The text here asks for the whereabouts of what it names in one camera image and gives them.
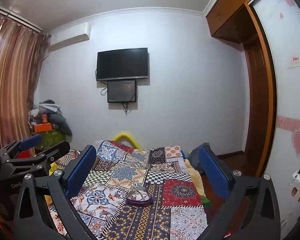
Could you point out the wooden wardrobe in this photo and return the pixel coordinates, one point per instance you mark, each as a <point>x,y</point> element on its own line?
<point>236,21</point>

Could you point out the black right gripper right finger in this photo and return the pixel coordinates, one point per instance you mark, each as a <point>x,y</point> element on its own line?
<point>250,209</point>

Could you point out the colourful patchwork bedspread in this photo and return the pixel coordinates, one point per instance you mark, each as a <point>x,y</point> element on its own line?
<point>179,203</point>

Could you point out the pile of clothes and boxes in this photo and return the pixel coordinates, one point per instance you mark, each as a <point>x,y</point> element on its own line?
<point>47,120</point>

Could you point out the white air conditioner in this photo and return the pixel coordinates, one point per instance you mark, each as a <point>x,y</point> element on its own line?
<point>69,36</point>

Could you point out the yellow cloth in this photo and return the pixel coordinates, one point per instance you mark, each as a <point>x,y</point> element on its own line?
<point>52,169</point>

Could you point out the purple heart-shaped tin box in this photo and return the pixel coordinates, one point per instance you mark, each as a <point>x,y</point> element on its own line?
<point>139,197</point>

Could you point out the black wall television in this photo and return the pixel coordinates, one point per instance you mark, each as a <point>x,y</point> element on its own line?
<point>122,64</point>

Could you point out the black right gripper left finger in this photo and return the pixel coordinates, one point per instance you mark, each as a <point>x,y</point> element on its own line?
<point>32,219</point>

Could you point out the small dark wall screen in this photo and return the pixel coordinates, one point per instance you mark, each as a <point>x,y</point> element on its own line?
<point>121,91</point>

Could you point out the striped brown curtain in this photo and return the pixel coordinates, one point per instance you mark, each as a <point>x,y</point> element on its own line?
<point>21,55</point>

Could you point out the yellow pillow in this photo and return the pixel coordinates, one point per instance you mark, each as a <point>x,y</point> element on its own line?
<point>126,136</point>

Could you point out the dark blue cushion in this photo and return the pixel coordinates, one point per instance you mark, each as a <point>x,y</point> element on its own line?
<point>196,160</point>

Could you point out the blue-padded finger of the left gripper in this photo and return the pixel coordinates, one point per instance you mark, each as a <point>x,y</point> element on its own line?
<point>46,157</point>

